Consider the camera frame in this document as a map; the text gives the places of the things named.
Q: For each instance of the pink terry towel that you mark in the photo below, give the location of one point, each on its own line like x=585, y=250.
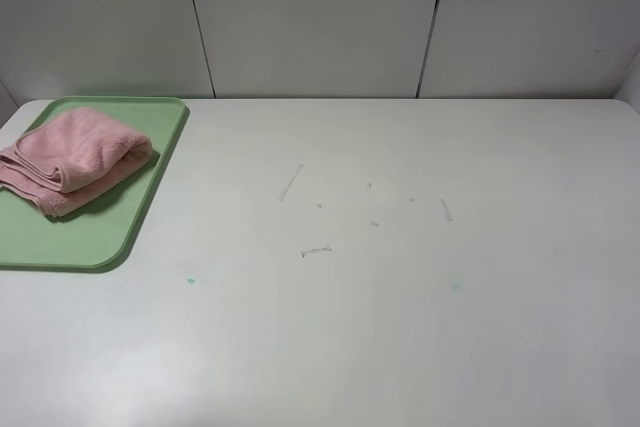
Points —
x=72, y=160

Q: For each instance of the green plastic tray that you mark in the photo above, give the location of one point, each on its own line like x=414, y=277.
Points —
x=97, y=236

